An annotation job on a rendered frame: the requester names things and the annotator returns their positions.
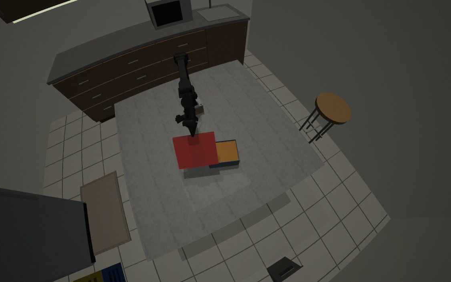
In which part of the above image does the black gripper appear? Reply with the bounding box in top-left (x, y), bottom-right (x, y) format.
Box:
top-left (182, 107), bottom-right (198, 137)

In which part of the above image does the red lid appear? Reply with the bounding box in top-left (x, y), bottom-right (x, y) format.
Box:
top-left (172, 131), bottom-right (219, 169)

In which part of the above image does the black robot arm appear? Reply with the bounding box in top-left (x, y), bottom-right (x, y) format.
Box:
top-left (174, 52), bottom-right (198, 123)

